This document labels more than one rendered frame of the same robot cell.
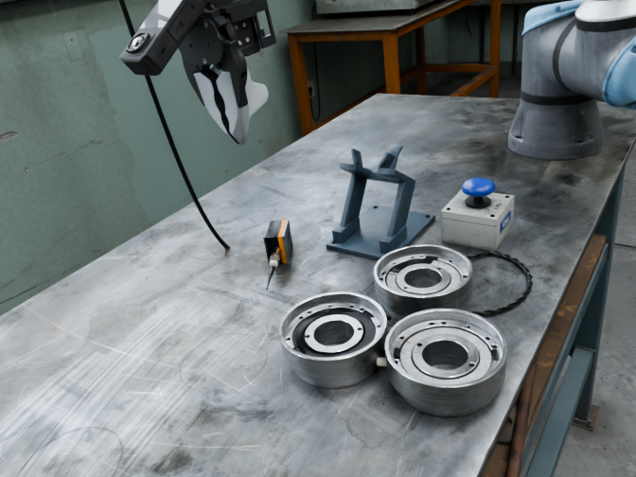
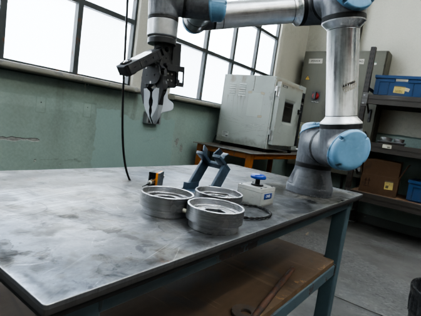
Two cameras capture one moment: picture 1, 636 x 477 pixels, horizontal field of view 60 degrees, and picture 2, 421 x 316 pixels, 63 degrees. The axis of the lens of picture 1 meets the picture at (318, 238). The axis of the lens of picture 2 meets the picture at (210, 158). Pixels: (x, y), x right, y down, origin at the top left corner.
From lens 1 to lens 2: 0.30 m
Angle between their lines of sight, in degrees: 22
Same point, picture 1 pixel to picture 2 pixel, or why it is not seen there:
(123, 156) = not seen: hidden behind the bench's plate
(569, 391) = not seen: outside the picture
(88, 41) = (95, 110)
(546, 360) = (280, 296)
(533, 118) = (298, 173)
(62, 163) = (54, 164)
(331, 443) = (148, 227)
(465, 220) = (248, 189)
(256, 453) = (110, 222)
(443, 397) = (207, 218)
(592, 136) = (325, 189)
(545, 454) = not seen: outside the picture
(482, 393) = (225, 221)
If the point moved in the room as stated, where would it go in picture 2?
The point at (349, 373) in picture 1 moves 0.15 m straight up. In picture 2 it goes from (168, 208) to (178, 126)
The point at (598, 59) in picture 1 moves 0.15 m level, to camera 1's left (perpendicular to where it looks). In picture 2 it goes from (326, 141) to (273, 134)
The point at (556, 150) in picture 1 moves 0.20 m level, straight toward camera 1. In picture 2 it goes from (306, 190) to (293, 199)
